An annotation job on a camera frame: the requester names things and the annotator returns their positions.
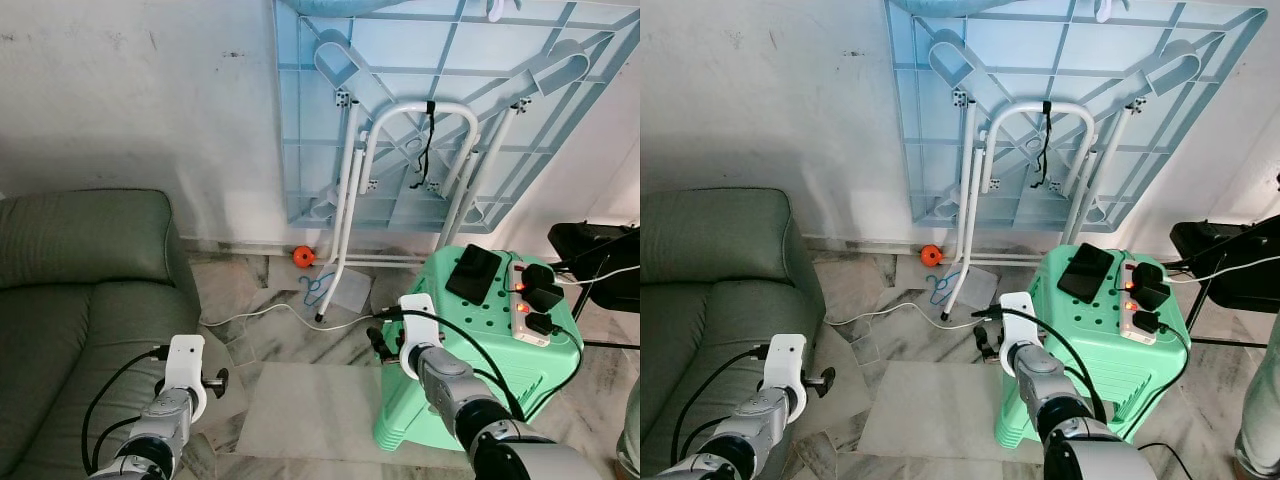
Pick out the white power strip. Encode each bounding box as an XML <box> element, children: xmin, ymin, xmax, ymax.
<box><xmin>1120</xmin><ymin>258</ymin><xmax>1171</xmax><ymax>346</ymax></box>
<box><xmin>505</xmin><ymin>258</ymin><xmax>556</xmax><ymax>348</ymax></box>

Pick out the white metal table leg frame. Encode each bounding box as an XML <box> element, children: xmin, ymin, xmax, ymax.
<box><xmin>940</xmin><ymin>97</ymin><xmax>1141</xmax><ymax>323</ymax></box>
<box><xmin>315</xmin><ymin>97</ymin><xmax>531</xmax><ymax>323</ymax></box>

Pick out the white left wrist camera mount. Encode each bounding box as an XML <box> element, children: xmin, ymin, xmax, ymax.
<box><xmin>762</xmin><ymin>334</ymin><xmax>807</xmax><ymax>421</ymax></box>
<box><xmin>163</xmin><ymin>335</ymin><xmax>209</xmax><ymax>421</ymax></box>

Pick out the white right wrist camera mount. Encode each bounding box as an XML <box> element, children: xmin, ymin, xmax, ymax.
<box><xmin>998</xmin><ymin>292</ymin><xmax>1039</xmax><ymax>379</ymax></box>
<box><xmin>398</xmin><ymin>293</ymin><xmax>441</xmax><ymax>379</ymax></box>

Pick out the thin white floor cable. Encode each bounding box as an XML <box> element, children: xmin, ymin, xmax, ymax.
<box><xmin>830</xmin><ymin>300</ymin><xmax>1001</xmax><ymax>329</ymax></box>
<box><xmin>200</xmin><ymin>303</ymin><xmax>401</xmax><ymax>331</ymax></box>

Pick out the mint green plastic stool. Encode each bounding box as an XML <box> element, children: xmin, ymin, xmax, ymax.
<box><xmin>995</xmin><ymin>243</ymin><xmax>1193</xmax><ymax>446</ymax></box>
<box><xmin>372</xmin><ymin>245</ymin><xmax>585</xmax><ymax>451</ymax></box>

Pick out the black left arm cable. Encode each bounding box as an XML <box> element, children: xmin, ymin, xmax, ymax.
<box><xmin>670</xmin><ymin>345</ymin><xmax>771</xmax><ymax>471</ymax></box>
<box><xmin>82</xmin><ymin>345</ymin><xmax>171</xmax><ymax>476</ymax></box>

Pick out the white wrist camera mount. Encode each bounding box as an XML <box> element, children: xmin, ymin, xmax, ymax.
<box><xmin>398</xmin><ymin>293</ymin><xmax>441</xmax><ymax>379</ymax></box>
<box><xmin>762</xmin><ymin>334</ymin><xmax>807</xmax><ymax>421</ymax></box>
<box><xmin>998</xmin><ymin>292</ymin><xmax>1039</xmax><ymax>379</ymax></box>
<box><xmin>163</xmin><ymin>335</ymin><xmax>209</xmax><ymax>421</ymax></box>

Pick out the folded light blue plastic table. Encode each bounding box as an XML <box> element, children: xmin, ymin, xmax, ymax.
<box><xmin>885</xmin><ymin>0</ymin><xmax>1269</xmax><ymax>236</ymax></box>
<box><xmin>273</xmin><ymin>0</ymin><xmax>641</xmax><ymax>236</ymax></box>

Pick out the black tablet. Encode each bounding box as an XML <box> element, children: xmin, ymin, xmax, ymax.
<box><xmin>445</xmin><ymin>247</ymin><xmax>504</xmax><ymax>301</ymax></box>
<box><xmin>1058</xmin><ymin>244</ymin><xmax>1116</xmax><ymax>304</ymax></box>

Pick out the large black plug adapter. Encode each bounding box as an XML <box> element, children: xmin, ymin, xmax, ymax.
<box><xmin>522</xmin><ymin>262</ymin><xmax>566</xmax><ymax>311</ymax></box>
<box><xmin>1135</xmin><ymin>262</ymin><xmax>1173</xmax><ymax>311</ymax></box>

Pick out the person's leg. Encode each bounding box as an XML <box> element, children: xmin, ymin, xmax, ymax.
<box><xmin>1235</xmin><ymin>310</ymin><xmax>1280</xmax><ymax>479</ymax></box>

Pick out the small clear plastic sheet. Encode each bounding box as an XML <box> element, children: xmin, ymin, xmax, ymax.
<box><xmin>945</xmin><ymin>265</ymin><xmax>998</xmax><ymax>311</ymax></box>
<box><xmin>318</xmin><ymin>268</ymin><xmax>373</xmax><ymax>313</ymax></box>

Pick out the black chair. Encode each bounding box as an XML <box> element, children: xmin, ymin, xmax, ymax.
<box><xmin>547</xmin><ymin>222</ymin><xmax>641</xmax><ymax>351</ymax></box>
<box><xmin>1170</xmin><ymin>218</ymin><xmax>1280</xmax><ymax>351</ymax></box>

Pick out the black strap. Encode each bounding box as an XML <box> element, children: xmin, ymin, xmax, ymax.
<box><xmin>413</xmin><ymin>100</ymin><xmax>439</xmax><ymax>191</ymax></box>
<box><xmin>1030</xmin><ymin>100</ymin><xmax>1053</xmax><ymax>191</ymax></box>

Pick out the white power cable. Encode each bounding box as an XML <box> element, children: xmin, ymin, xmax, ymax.
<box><xmin>1170</xmin><ymin>252</ymin><xmax>1280</xmax><ymax>286</ymax></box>
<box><xmin>572</xmin><ymin>263</ymin><xmax>641</xmax><ymax>288</ymax></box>

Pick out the grey-green leather sofa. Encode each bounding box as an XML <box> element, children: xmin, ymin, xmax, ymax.
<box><xmin>0</xmin><ymin>190</ymin><xmax>236</xmax><ymax>480</ymax></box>
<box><xmin>640</xmin><ymin>188</ymin><xmax>826</xmax><ymax>480</ymax></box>

